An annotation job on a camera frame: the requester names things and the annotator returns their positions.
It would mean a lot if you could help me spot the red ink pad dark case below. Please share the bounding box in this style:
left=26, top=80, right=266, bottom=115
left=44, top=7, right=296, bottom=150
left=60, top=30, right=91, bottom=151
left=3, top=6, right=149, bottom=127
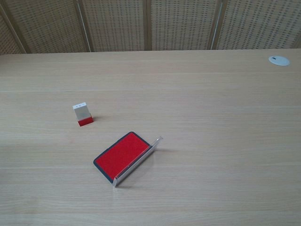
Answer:
left=93, top=131, right=151, bottom=183

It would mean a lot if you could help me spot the small red-based stamp block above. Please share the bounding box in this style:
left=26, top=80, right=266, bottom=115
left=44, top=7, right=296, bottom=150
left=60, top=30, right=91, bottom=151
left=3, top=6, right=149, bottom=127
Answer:
left=72, top=101, right=95, bottom=128

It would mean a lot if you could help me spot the clear plastic ink pad lid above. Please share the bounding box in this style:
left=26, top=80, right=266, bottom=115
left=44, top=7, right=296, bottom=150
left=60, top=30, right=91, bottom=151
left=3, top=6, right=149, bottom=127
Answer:
left=112, top=136, right=164, bottom=188

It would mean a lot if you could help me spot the grey round cable grommet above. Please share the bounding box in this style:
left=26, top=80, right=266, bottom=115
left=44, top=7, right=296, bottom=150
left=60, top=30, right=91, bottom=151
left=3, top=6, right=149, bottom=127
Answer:
left=268, top=55, right=290, bottom=67

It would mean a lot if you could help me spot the woven folding screen panel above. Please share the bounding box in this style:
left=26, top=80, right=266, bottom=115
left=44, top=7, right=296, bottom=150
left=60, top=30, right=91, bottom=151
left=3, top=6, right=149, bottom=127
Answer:
left=77, top=0, right=151, bottom=53
left=0, top=0, right=91, bottom=55
left=0, top=7, right=27, bottom=56
left=147, top=0, right=222, bottom=51
left=211, top=0, right=301, bottom=51

